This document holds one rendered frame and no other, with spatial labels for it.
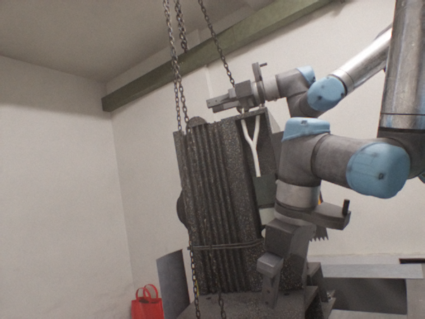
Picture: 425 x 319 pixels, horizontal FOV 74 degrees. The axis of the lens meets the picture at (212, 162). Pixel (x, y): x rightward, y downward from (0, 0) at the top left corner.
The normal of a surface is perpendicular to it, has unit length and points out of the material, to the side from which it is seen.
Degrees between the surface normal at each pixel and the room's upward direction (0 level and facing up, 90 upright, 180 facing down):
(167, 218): 90
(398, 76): 89
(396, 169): 114
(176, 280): 90
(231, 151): 90
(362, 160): 69
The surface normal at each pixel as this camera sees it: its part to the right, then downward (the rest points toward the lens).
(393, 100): -0.88, 0.07
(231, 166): -0.33, -0.05
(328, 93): 0.04, -0.12
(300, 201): -0.14, 0.24
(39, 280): 0.81, -0.21
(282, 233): -0.63, 0.15
